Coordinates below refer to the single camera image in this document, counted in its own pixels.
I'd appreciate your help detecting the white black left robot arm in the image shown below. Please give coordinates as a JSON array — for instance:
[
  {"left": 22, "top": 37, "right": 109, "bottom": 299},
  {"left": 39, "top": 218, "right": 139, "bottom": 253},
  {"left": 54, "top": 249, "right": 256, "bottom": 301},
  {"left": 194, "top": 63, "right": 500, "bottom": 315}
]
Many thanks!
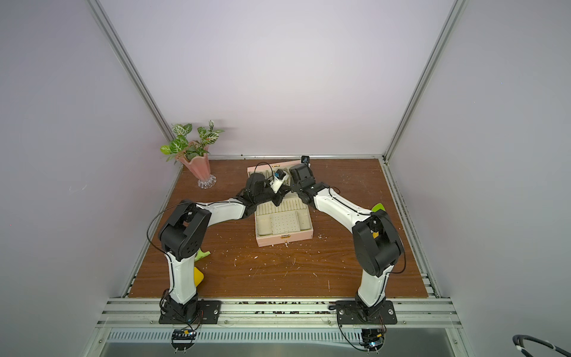
[{"left": 158, "top": 169, "right": 289, "bottom": 325}]

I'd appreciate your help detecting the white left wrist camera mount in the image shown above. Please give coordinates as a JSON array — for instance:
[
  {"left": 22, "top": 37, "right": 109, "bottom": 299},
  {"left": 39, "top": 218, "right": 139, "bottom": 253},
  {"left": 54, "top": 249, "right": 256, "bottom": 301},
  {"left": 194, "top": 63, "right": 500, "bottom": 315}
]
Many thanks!
[{"left": 271, "top": 169, "right": 288, "bottom": 193}]

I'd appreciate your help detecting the pink jewelry box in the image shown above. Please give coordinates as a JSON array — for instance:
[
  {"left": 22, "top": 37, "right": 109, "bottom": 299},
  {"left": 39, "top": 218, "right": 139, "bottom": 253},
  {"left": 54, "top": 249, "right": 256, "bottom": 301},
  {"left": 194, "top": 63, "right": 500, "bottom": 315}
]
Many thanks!
[{"left": 246, "top": 159, "right": 315, "bottom": 248}]

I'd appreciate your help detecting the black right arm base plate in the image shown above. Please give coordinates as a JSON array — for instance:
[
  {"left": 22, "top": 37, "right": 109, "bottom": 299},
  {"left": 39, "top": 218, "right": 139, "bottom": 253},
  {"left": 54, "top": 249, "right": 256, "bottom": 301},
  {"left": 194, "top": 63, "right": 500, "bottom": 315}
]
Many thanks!
[{"left": 328, "top": 300, "right": 398, "bottom": 325}]

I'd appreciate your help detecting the potted plant pink vase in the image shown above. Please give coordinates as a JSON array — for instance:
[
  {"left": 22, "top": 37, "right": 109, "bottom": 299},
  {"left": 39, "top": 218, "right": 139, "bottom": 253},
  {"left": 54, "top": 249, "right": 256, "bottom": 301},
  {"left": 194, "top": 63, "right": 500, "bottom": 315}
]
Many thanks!
[{"left": 160, "top": 120, "right": 224, "bottom": 189}]

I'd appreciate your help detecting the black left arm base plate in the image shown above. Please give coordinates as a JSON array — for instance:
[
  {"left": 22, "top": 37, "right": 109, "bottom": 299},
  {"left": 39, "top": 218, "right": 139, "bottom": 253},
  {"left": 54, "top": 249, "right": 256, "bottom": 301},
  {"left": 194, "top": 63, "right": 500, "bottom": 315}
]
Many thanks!
[{"left": 159, "top": 300, "right": 222, "bottom": 325}]

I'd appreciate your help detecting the green wooden-handled toy trowel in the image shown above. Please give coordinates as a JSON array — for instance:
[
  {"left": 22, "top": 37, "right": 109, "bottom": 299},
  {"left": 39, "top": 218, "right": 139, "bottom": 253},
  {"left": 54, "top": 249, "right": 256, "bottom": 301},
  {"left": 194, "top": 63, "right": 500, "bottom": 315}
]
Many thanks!
[{"left": 194, "top": 249, "right": 211, "bottom": 262}]

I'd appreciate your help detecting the black cable bottom right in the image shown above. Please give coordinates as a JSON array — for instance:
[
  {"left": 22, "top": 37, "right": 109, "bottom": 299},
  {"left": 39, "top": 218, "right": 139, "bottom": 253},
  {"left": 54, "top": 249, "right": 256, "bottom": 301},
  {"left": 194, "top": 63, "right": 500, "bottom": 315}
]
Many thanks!
[{"left": 512, "top": 334, "right": 571, "bottom": 357}]

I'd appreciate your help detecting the green leaf spatula yellow handle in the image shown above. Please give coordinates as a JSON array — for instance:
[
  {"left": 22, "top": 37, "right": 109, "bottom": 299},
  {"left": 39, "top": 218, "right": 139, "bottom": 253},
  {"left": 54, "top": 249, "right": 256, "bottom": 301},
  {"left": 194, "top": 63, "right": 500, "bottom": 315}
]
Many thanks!
[{"left": 371, "top": 203, "right": 386, "bottom": 212}]

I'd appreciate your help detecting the yellow toy shovel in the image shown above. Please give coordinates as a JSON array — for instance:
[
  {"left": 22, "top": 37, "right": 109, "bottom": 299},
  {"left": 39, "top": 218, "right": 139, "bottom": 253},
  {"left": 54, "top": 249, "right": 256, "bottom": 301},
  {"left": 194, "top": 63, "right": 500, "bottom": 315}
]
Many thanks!
[{"left": 193, "top": 267, "right": 205, "bottom": 286}]

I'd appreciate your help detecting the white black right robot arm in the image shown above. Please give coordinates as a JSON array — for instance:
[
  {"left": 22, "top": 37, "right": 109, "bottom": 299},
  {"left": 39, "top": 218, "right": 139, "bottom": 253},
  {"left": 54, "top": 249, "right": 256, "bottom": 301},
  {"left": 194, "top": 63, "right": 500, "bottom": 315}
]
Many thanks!
[{"left": 289, "top": 156, "right": 405, "bottom": 321}]

